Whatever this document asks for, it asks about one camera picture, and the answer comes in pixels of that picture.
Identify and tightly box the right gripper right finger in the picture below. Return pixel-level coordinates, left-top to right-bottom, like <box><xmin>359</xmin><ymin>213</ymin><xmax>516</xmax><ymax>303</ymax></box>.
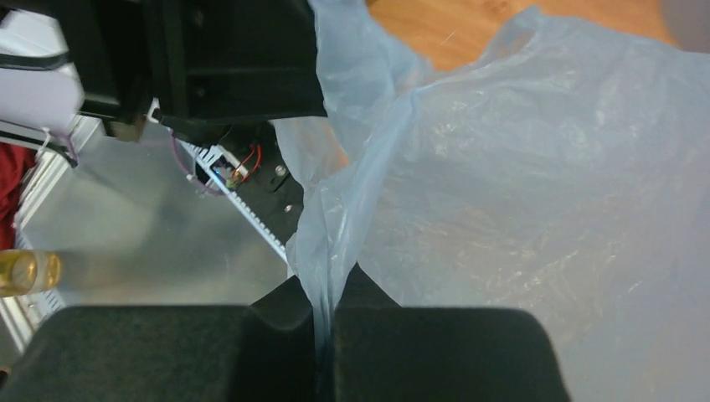
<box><xmin>332</xmin><ymin>267</ymin><xmax>570</xmax><ymax>401</ymax></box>

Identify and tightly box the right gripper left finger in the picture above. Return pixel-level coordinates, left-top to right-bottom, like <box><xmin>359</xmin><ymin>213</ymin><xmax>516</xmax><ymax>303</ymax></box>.
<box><xmin>1</xmin><ymin>277</ymin><xmax>316</xmax><ymax>401</ymax></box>

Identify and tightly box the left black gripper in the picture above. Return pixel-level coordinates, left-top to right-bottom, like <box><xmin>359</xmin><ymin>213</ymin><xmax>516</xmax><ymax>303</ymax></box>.
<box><xmin>72</xmin><ymin>1</ymin><xmax>325</xmax><ymax>143</ymax></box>

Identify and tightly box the blue translucent trash bag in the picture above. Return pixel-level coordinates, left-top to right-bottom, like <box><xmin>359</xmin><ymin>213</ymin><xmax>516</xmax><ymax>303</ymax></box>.
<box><xmin>275</xmin><ymin>1</ymin><xmax>709</xmax><ymax>401</ymax></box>

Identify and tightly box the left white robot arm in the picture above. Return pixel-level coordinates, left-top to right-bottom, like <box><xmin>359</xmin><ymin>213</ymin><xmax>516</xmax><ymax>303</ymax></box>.
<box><xmin>1</xmin><ymin>1</ymin><xmax>326</xmax><ymax>146</ymax></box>

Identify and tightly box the red cloth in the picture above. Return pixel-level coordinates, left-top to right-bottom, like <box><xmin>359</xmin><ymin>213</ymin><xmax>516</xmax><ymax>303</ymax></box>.
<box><xmin>1</xmin><ymin>143</ymin><xmax>36</xmax><ymax>250</ymax></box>

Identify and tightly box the yellow transparent bottle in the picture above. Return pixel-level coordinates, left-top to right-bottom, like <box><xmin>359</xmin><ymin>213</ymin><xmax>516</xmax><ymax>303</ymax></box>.
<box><xmin>1</xmin><ymin>250</ymin><xmax>62</xmax><ymax>298</ymax></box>

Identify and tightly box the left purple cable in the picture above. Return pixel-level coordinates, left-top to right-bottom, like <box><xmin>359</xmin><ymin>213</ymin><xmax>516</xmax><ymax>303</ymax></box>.
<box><xmin>168</xmin><ymin>132</ymin><xmax>223</xmax><ymax>198</ymax></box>

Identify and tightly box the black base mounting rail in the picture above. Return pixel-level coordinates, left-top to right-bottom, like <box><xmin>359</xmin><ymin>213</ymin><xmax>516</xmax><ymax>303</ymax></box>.
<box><xmin>183</xmin><ymin>121</ymin><xmax>306</xmax><ymax>262</ymax></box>

